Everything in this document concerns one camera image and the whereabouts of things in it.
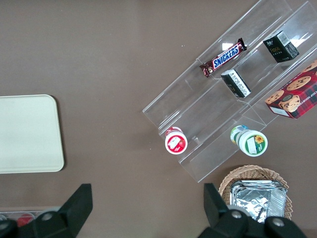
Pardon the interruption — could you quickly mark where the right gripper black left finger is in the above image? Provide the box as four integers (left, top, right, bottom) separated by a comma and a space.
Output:
0, 183, 94, 238

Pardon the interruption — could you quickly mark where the red lid yogurt cup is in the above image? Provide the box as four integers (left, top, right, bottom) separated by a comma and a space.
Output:
164, 126, 188, 155

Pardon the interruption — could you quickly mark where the red cola bottle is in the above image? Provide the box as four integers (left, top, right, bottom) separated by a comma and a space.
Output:
16, 214, 36, 228

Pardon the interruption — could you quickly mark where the beige plastic serving tray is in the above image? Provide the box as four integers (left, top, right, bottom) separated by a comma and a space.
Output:
0, 94, 65, 174

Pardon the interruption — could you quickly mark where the aluminium foil tray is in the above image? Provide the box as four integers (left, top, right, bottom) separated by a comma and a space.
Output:
234, 192, 285, 224
229, 180, 288, 219

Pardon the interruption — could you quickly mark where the green lid yogurt cup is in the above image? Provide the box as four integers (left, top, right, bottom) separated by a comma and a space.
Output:
229, 125, 268, 157

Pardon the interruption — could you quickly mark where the light tan wicker basket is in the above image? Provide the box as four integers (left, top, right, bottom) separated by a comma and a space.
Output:
218, 165, 293, 221

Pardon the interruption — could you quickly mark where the Snickers chocolate bar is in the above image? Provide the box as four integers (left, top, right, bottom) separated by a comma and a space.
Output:
199, 38, 248, 78

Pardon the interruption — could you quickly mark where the clear acrylic bottle rack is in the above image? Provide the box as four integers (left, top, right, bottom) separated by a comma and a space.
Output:
0, 210, 59, 225

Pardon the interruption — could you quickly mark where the red chocolate chip cookie box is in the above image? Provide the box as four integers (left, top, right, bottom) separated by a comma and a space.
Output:
264, 59, 317, 120

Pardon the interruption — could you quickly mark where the clear acrylic stepped display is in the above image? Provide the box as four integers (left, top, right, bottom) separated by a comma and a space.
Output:
142, 0, 317, 184

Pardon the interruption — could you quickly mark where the small black carton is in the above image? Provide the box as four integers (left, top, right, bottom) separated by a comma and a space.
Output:
263, 30, 301, 63
220, 69, 252, 99

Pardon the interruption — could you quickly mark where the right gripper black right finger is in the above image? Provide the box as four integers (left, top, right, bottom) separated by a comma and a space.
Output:
198, 182, 308, 238

